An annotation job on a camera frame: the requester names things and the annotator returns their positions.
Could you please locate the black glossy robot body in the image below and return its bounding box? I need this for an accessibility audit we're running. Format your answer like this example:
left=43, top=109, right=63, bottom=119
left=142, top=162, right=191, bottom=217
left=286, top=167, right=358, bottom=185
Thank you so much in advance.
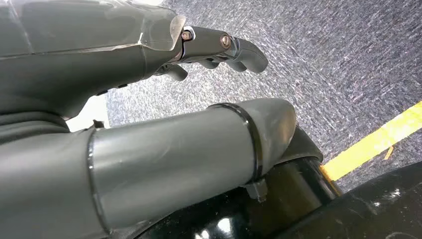
left=131, top=126, right=422, bottom=239

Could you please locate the yellow floor tape strip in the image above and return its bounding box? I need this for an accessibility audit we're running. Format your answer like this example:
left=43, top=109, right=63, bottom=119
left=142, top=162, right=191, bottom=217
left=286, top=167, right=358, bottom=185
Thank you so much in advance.
left=320, top=100, right=422, bottom=183

